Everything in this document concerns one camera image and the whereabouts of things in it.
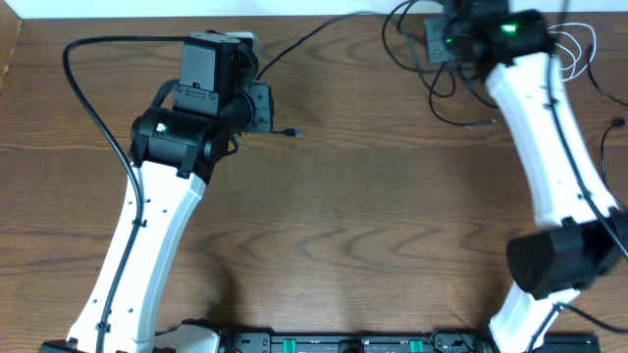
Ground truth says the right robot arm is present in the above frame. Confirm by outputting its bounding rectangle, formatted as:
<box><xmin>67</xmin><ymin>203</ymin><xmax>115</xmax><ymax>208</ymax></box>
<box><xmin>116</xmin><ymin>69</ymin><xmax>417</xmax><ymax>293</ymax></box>
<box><xmin>424</xmin><ymin>1</ymin><xmax>627</xmax><ymax>352</ymax></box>

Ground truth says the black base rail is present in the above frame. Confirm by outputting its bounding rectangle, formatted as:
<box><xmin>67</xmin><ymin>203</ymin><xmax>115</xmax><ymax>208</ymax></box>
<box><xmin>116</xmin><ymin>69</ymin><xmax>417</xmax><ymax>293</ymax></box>
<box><xmin>38</xmin><ymin>318</ymin><xmax>602</xmax><ymax>353</ymax></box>

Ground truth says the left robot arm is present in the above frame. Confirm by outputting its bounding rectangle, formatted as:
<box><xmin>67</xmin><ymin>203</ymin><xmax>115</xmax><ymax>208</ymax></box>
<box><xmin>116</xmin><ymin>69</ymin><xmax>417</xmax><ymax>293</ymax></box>
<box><xmin>41</xmin><ymin>31</ymin><xmax>274</xmax><ymax>352</ymax></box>

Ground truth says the black USB cable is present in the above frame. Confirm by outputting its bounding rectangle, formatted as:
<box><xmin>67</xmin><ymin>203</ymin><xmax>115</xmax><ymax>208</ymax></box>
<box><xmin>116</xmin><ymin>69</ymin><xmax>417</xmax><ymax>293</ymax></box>
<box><xmin>254</xmin><ymin>0</ymin><xmax>499</xmax><ymax>138</ymax></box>
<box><xmin>586</xmin><ymin>46</ymin><xmax>628</xmax><ymax>212</ymax></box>

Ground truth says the white USB cable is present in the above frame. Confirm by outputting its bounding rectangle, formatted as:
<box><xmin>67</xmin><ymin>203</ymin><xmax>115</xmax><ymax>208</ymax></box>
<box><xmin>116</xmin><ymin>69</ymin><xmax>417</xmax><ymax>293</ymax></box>
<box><xmin>547</xmin><ymin>22</ymin><xmax>599</xmax><ymax>83</ymax></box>

